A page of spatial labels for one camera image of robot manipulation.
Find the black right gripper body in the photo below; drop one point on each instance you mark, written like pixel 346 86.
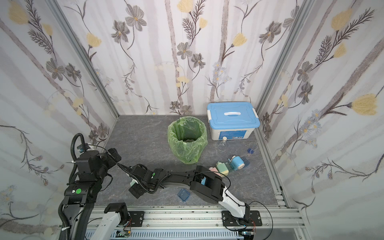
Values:
pixel 138 179

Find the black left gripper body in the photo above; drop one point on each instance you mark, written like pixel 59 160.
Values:
pixel 111 155

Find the pink pencil sharpener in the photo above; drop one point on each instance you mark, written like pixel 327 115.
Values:
pixel 214 170

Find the green yellow pencil sharpener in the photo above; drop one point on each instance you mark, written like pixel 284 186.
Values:
pixel 222 168

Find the blue sharpener with crank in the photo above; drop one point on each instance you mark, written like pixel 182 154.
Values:
pixel 236 163

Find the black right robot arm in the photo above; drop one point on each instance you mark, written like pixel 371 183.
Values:
pixel 206 184

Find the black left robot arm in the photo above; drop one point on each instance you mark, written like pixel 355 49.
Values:
pixel 85 182

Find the green bagged trash bin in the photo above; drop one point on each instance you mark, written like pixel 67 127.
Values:
pixel 187 138

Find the clear small flask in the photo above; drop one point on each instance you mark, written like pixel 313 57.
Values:
pixel 223 144

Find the blue lidded storage box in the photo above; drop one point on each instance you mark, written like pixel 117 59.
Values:
pixel 232 120

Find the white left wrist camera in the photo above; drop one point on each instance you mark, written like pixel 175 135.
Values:
pixel 83 148

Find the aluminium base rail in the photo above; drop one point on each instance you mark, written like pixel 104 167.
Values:
pixel 214 223

